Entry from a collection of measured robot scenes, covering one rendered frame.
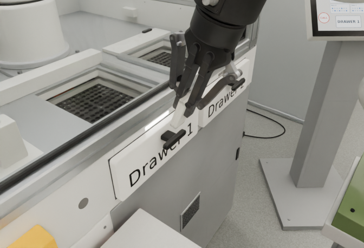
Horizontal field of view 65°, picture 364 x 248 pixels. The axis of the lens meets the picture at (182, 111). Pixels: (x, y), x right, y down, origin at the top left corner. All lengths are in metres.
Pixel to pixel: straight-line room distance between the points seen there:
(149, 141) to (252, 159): 1.42
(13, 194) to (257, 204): 1.41
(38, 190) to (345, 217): 0.58
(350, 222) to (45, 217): 0.57
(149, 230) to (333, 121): 1.13
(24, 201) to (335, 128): 1.39
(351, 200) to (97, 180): 0.53
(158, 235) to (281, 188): 1.23
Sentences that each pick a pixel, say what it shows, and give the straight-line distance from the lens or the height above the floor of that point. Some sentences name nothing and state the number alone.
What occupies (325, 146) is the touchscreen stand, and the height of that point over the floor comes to 0.35.
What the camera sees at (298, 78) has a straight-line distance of 2.28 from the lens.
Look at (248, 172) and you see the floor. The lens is 1.88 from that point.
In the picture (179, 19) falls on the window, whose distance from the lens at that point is 0.64.
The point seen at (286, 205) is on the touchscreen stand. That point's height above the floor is 0.04.
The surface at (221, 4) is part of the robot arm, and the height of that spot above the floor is 1.22.
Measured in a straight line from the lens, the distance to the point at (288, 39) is 2.22.
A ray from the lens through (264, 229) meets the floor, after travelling 1.63.
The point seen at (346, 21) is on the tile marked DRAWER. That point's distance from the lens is 1.25.
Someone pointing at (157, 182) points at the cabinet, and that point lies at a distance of 0.75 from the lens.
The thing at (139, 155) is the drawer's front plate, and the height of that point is 0.90.
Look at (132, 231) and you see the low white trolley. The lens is 0.66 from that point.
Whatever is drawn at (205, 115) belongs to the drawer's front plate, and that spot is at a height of 0.86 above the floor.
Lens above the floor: 1.30
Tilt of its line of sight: 33 degrees down
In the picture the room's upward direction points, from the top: straight up
